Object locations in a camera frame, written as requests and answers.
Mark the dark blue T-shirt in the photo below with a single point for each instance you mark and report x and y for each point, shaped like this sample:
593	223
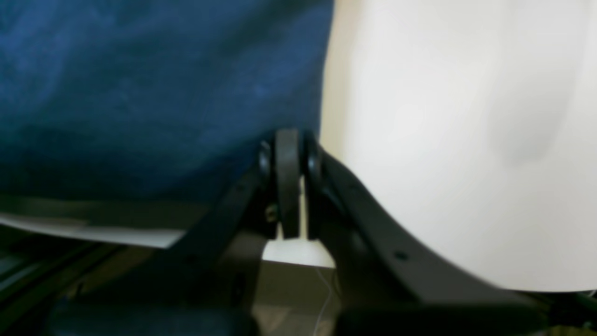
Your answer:
152	99

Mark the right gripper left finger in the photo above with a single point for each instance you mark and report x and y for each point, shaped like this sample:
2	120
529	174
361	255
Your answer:
204	284

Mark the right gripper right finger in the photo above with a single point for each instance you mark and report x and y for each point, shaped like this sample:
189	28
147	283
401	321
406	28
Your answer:
391	283

